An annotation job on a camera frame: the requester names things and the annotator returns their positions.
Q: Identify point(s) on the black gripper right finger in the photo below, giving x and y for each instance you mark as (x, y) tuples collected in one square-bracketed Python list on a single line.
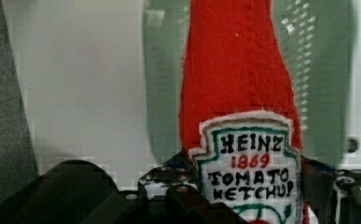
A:
[(334, 195)]

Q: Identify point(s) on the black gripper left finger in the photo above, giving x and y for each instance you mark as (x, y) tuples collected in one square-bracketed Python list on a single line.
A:
[(166, 195)]

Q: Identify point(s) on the red plush ketchup bottle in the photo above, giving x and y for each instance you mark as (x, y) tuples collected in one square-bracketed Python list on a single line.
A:
[(238, 121)]

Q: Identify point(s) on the green plastic strainer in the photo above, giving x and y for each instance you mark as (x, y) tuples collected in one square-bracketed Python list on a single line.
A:
[(316, 38)]

